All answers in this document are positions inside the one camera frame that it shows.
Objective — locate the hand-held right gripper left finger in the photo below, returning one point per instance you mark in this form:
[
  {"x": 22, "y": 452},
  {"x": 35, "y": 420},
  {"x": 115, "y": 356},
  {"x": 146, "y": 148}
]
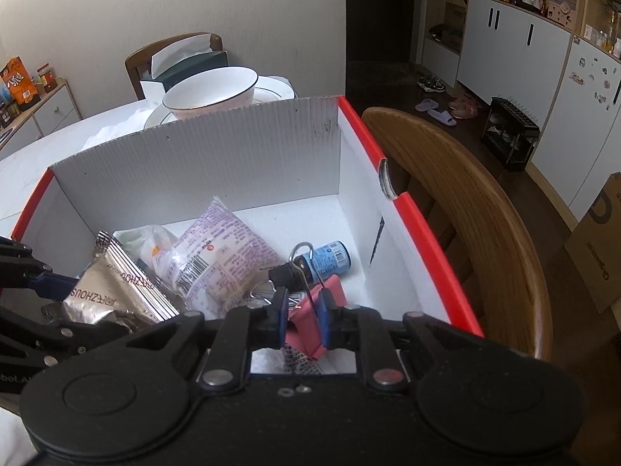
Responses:
[{"x": 277, "y": 320}]

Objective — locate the orange snack bag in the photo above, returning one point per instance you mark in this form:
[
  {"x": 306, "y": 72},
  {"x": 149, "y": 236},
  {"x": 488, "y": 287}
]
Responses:
[{"x": 17, "y": 82}]

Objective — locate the clear purple printed snack packet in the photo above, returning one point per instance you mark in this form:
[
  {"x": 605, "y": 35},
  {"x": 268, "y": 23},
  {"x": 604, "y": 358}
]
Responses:
[{"x": 213, "y": 247}]

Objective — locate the light bentwood chair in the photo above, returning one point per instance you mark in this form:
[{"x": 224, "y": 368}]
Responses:
[{"x": 485, "y": 233}]

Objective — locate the dark wooden chair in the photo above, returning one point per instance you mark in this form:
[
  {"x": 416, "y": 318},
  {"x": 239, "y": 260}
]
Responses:
[{"x": 140, "y": 58}]

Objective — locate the white and green tissue box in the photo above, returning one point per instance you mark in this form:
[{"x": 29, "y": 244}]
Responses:
[{"x": 194, "y": 68}]

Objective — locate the red cardboard box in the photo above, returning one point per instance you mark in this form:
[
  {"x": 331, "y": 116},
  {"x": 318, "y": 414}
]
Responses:
[{"x": 218, "y": 155}]

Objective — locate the small clear plastic packet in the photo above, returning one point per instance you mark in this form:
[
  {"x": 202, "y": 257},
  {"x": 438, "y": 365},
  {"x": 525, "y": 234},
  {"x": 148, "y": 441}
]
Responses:
[{"x": 140, "y": 242}]

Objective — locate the silver foil snack packet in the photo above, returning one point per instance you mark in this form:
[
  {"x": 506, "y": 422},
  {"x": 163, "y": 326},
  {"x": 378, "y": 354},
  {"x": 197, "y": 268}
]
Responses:
[{"x": 111, "y": 291}]

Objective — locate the white fridge with magnets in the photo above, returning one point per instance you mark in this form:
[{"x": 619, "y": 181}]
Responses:
[{"x": 582, "y": 121}]

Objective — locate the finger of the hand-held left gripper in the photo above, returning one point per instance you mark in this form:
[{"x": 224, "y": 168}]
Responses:
[
  {"x": 63, "y": 337},
  {"x": 53, "y": 284}
]

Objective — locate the dark door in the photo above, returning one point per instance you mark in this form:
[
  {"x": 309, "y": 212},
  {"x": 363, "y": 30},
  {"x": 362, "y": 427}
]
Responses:
[{"x": 381, "y": 9}]

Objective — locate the white paper napkins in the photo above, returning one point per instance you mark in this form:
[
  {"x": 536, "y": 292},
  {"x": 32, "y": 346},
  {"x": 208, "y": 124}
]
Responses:
[{"x": 111, "y": 133}]

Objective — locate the dark sneakers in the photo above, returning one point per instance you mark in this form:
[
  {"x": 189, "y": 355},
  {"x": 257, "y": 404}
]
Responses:
[{"x": 432, "y": 82}]

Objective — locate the large pink binder clip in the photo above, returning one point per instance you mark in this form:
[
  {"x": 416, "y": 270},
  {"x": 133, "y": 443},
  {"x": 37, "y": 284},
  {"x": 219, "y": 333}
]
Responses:
[{"x": 305, "y": 330}]

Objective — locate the white and wood sideboard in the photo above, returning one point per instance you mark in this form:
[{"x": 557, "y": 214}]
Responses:
[{"x": 53, "y": 111}]

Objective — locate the red sauce jars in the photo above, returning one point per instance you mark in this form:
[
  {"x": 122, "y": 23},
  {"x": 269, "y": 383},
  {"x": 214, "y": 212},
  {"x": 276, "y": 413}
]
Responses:
[{"x": 46, "y": 77}]

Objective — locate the brown cardboard box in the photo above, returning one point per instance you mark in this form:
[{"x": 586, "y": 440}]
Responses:
[{"x": 599, "y": 252}]

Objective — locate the pink slippers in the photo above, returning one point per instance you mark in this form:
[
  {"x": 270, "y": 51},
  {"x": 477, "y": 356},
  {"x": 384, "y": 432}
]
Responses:
[{"x": 463, "y": 107}]

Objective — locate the small bottle with blue label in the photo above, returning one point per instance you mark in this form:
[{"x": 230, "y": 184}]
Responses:
[{"x": 330, "y": 257}]

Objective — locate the black shoe rack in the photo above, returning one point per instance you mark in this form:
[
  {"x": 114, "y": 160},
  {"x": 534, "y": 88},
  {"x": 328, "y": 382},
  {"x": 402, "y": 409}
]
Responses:
[{"x": 509, "y": 131}]

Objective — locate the purple slipper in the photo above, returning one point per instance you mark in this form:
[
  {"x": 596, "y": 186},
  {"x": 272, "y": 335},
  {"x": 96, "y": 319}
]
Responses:
[
  {"x": 442, "y": 118},
  {"x": 426, "y": 105}
]

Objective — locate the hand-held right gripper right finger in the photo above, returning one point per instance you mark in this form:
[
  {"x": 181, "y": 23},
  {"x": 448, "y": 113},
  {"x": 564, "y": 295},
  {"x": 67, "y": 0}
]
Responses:
[{"x": 329, "y": 323}]

